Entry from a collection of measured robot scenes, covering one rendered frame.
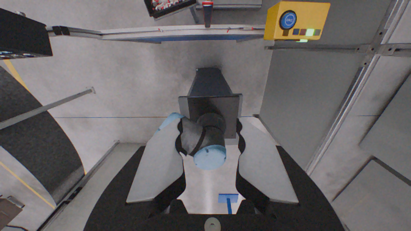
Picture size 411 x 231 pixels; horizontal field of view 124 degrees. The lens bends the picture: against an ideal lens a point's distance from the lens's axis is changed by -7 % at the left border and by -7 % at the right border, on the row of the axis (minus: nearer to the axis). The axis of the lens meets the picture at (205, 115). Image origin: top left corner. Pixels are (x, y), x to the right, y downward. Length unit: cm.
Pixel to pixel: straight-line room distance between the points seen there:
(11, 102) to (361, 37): 238
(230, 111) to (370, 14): 73
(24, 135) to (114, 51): 112
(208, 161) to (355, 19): 94
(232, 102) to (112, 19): 160
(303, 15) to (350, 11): 50
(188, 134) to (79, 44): 190
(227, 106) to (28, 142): 171
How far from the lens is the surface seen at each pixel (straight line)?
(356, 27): 98
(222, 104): 57
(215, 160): 45
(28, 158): 184
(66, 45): 225
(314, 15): 58
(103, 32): 85
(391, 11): 91
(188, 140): 41
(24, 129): 183
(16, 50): 69
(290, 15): 53
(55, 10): 226
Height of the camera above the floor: 154
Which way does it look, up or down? 61 degrees down
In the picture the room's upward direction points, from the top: 178 degrees counter-clockwise
